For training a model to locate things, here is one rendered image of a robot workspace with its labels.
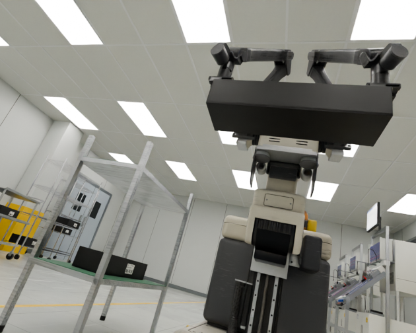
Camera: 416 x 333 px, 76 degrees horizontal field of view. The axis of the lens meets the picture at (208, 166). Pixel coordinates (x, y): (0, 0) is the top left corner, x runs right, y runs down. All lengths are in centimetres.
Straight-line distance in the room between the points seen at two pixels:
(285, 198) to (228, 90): 52
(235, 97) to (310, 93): 24
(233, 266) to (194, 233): 796
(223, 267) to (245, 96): 85
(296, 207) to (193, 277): 807
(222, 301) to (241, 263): 19
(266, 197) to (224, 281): 47
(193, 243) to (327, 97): 857
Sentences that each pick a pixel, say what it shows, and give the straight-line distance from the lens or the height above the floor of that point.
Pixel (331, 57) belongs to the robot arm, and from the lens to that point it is 140.
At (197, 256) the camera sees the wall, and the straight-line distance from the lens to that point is 918.
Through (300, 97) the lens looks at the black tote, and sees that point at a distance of 94.
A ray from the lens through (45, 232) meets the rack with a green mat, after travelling 173.
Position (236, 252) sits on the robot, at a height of 62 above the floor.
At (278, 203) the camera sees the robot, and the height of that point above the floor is 84.
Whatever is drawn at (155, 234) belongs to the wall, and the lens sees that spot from 983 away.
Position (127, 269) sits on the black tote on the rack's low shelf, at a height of 40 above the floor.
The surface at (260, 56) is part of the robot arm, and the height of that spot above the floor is 143.
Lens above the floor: 46
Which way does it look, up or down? 22 degrees up
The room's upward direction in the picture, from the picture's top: 16 degrees clockwise
